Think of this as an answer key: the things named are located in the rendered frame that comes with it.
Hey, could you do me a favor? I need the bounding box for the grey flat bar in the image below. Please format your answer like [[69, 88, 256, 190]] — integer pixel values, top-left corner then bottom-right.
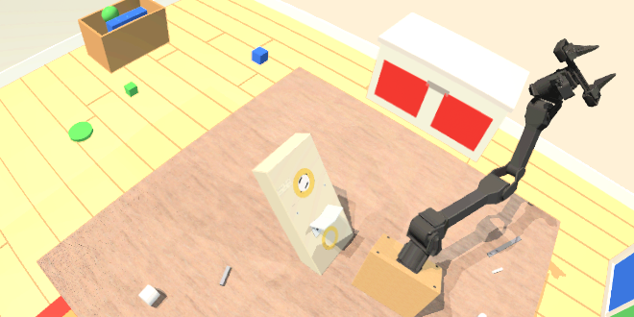
[[487, 236, 521, 257]]

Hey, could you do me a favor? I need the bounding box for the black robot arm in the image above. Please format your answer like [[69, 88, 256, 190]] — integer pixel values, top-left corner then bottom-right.
[[396, 69, 575, 274]]

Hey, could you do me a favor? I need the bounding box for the white cylinder with slotted end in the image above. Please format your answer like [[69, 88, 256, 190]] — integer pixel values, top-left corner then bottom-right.
[[298, 175, 309, 192]]

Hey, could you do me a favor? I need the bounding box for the grey rectangular bar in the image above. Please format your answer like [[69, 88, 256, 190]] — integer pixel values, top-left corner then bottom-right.
[[220, 265, 231, 286]]

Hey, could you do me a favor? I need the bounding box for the small white cube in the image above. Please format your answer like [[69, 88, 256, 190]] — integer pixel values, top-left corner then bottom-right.
[[138, 284, 160, 305]]

